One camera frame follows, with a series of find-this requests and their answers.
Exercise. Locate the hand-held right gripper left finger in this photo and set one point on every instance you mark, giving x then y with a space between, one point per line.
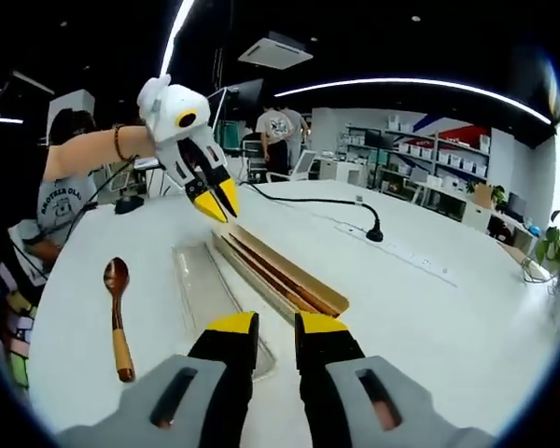
224 373

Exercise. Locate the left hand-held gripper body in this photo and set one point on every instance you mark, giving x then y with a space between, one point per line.
177 112

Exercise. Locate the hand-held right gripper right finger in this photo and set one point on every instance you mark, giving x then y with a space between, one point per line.
326 373

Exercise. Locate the translucent cutlery case lid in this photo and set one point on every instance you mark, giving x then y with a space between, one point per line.
214 298

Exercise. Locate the beige cutlery case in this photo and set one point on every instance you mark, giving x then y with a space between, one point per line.
308 280

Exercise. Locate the dark wooden chopstick utensil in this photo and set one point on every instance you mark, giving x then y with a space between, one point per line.
270 275
289 275

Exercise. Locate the wooden spoon utensil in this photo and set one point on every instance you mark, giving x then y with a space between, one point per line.
119 317

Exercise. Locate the black monitor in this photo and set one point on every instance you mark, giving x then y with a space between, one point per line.
247 95

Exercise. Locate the black round desk puck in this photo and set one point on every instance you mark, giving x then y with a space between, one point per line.
129 204

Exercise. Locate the white office chair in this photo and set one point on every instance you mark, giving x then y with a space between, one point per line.
298 165

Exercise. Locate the white ceiling air conditioner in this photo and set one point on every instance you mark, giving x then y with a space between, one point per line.
275 50

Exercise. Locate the white table power strip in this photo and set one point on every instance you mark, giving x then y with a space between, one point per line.
401 254

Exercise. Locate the shelving with white bins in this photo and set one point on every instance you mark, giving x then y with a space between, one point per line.
438 154

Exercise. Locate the cardboard box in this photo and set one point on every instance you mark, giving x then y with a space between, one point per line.
484 196

